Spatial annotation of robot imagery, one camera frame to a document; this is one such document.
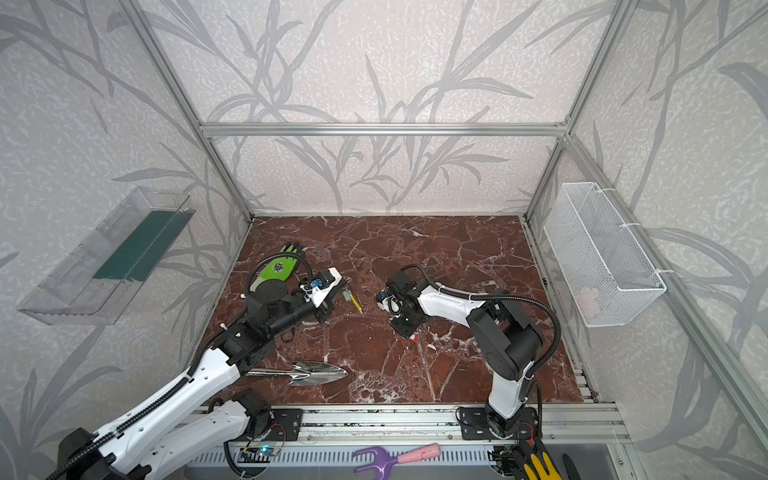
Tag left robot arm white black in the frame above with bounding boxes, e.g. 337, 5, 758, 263
50, 254, 348, 479

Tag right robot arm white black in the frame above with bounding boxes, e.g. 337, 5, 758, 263
376, 264, 562, 439

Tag green work glove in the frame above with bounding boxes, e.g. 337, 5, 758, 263
246, 256, 298, 292

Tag silver garden trowel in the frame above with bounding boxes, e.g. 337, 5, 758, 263
245, 361, 348, 387

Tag small green circuit board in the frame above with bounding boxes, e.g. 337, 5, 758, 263
240, 445, 282, 463

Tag purple pink garden fork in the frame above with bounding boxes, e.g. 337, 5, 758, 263
352, 444, 441, 480

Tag yellow black glove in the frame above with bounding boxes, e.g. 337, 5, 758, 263
511, 439, 581, 480

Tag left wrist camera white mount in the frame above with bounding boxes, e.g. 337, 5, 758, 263
301, 267, 345, 308

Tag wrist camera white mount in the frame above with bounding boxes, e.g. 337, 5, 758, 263
301, 267, 345, 308
375, 291, 401, 316

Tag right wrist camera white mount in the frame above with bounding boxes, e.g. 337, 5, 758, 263
375, 291, 401, 316

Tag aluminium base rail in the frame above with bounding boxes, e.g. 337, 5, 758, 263
122, 403, 634, 448

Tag white wire basket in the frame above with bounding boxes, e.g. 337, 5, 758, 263
544, 182, 667, 328

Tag clear plastic wall tray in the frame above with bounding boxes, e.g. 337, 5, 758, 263
18, 187, 195, 326

